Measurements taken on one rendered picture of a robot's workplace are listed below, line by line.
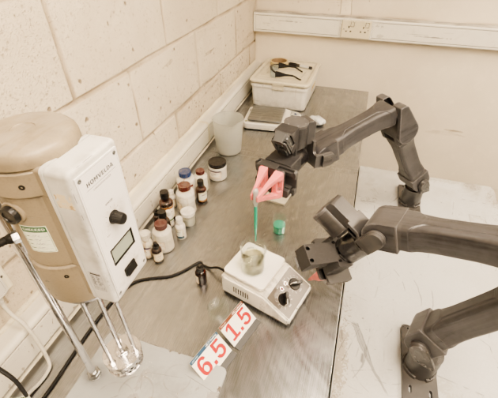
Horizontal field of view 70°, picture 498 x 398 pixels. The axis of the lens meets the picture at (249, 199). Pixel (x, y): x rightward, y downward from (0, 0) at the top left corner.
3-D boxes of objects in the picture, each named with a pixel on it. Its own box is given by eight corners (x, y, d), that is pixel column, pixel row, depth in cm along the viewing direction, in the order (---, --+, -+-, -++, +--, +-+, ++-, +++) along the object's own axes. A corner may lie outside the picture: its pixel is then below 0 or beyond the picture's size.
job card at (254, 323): (261, 322, 87) (261, 313, 85) (239, 351, 82) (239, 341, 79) (240, 309, 90) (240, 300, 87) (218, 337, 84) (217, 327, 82)
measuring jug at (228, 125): (209, 140, 158) (206, 108, 148) (236, 136, 161) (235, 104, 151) (218, 161, 144) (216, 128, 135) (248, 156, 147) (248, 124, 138)
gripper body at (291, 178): (294, 174, 75) (309, 158, 80) (254, 160, 79) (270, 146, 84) (292, 198, 79) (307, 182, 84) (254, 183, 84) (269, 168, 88)
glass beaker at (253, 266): (235, 272, 89) (234, 248, 84) (249, 256, 93) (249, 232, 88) (258, 284, 86) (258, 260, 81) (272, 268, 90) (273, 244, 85)
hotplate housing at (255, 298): (311, 291, 94) (314, 272, 89) (288, 328, 86) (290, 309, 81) (242, 257, 104) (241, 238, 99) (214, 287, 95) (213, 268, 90)
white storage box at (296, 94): (318, 87, 206) (322, 61, 197) (306, 114, 179) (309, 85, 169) (267, 81, 213) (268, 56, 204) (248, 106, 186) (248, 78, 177)
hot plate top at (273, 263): (286, 260, 92) (286, 258, 92) (262, 293, 85) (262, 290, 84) (248, 242, 97) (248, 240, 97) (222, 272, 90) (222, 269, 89)
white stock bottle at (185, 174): (184, 190, 129) (180, 163, 122) (200, 193, 127) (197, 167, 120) (175, 200, 124) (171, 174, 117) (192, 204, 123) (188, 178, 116)
